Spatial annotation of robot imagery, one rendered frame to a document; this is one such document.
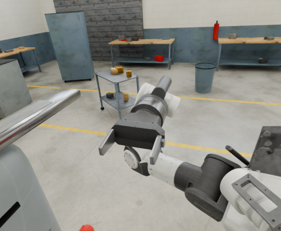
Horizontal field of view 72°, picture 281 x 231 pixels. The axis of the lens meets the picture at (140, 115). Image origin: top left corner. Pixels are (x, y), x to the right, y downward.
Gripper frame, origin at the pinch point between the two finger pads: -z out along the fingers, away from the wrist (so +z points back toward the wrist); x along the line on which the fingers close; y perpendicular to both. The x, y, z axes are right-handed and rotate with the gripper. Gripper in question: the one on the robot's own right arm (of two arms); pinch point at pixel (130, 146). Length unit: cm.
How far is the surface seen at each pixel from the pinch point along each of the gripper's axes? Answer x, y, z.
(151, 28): -186, 49, 706
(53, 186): -156, 170, 96
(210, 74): 26, 123, 430
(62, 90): 2.5, -19.5, -17.2
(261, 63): 168, 143, 625
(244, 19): 111, 31, 706
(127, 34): -279, 65, 699
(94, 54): -434, 140, 700
